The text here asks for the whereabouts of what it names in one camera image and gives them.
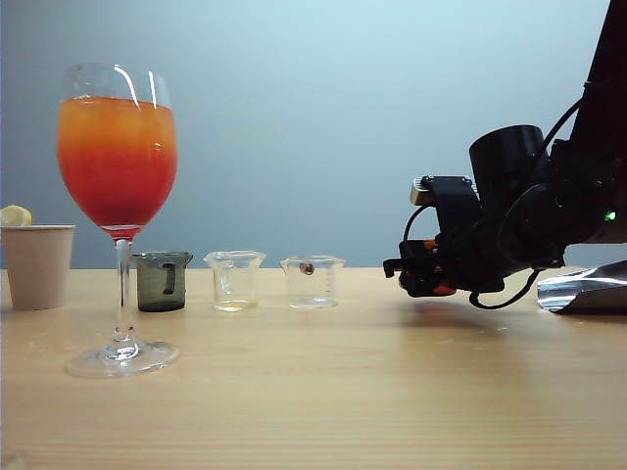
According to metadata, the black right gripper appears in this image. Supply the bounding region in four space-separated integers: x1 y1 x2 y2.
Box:
383 214 508 299

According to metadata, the wine glass with orange drink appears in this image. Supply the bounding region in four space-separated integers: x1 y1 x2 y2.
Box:
57 62 181 381

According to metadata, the clear measuring cup red dot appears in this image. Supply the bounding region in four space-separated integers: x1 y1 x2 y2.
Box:
279 255 347 310

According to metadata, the clear measuring cup yellow residue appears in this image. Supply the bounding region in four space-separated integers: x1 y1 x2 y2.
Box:
203 251 267 313

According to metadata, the smoke grey measuring cup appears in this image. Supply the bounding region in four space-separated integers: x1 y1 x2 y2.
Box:
131 251 195 313

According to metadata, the beige paper cup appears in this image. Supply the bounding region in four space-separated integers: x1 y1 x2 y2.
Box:
0 224 77 312

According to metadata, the yellow lemon slice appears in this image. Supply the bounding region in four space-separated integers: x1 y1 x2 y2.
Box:
0 204 33 229

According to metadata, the thin black camera cable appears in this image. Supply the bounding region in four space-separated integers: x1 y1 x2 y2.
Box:
402 204 428 246

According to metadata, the beige wrist camera black mount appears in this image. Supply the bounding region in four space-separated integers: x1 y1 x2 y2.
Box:
410 173 482 231

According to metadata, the black looped gripper cable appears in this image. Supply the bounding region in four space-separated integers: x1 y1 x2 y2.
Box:
468 266 541 310

